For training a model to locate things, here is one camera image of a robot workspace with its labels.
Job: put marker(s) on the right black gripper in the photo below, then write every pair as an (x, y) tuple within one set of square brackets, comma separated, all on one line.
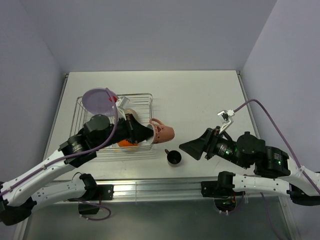
[(205, 143)]

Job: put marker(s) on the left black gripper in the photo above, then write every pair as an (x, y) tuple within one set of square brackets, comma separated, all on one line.
[(136, 132)]

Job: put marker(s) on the orange bowl white inside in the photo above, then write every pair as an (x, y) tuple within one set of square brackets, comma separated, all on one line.
[(126, 143)]

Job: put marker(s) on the pink mug white inside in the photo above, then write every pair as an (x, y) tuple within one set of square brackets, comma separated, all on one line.
[(161, 132)]

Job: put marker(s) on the purple plate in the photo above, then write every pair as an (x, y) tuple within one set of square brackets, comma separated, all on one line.
[(98, 102)]

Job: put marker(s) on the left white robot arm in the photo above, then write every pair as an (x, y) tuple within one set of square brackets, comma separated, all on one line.
[(29, 192)]

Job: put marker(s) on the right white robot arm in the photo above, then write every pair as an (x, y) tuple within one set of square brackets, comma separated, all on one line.
[(275, 172)]

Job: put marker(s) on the black mug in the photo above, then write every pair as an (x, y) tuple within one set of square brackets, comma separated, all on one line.
[(173, 157)]

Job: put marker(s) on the wire dish rack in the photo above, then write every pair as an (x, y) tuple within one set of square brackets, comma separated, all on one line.
[(142, 104)]

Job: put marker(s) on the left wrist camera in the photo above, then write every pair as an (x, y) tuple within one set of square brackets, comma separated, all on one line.
[(120, 102)]

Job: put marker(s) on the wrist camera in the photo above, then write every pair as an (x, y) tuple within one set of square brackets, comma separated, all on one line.
[(120, 102), (226, 117)]

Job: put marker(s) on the aluminium rail frame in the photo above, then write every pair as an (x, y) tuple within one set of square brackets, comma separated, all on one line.
[(162, 188)]

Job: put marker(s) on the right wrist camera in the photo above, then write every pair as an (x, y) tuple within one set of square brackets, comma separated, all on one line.
[(226, 117)]

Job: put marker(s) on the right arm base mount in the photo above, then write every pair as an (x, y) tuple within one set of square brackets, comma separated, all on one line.
[(226, 200)]

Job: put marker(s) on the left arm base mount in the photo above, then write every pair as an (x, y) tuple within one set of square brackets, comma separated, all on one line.
[(104, 192)]

